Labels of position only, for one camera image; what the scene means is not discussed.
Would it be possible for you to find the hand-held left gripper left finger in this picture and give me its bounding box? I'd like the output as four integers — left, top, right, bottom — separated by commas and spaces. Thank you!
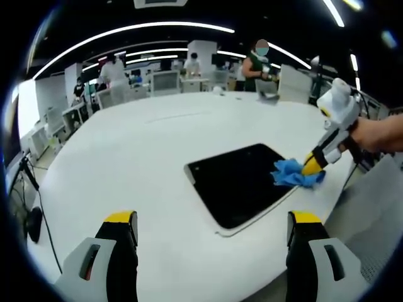
54, 210, 139, 302

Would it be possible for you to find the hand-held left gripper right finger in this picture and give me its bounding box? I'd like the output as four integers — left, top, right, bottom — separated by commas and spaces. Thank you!
285, 210, 370, 302

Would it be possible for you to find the blue cleaning cloth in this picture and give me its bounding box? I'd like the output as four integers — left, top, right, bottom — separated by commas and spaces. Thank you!
272, 158, 327, 189

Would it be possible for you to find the black tablet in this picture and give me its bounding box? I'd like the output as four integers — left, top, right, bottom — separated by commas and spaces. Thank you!
184, 143, 303, 237

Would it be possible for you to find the grey crumpled cloth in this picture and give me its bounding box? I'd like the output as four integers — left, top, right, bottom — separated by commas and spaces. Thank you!
256, 89, 280, 106

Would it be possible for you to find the person's right hand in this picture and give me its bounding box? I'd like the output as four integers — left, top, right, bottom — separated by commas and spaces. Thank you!
349, 116, 394, 154

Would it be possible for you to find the white standing panel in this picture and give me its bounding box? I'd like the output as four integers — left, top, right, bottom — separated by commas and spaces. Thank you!
277, 64, 313, 104

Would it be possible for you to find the grey mesh chair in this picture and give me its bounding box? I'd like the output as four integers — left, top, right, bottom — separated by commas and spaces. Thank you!
324, 154, 403, 284

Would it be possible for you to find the black floor object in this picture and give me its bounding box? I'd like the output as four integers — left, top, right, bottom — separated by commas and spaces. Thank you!
25, 206, 43, 243

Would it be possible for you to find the ceiling light strip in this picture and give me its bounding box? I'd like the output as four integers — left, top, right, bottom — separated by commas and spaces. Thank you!
322, 0, 346, 28

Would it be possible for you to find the black tripod stand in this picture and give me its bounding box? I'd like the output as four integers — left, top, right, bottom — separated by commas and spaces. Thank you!
20, 155, 41, 192

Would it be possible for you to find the ceiling air vent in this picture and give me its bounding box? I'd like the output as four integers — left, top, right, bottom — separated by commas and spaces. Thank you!
133, 0, 189, 9

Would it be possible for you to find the long curved ceiling light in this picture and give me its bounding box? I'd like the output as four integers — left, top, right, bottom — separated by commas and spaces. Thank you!
33, 21, 236, 79

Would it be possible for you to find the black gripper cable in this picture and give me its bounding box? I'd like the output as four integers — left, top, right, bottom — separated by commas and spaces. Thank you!
342, 162, 360, 190

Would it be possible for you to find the black floor cable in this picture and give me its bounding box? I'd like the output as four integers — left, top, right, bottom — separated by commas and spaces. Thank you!
38, 191, 63, 274

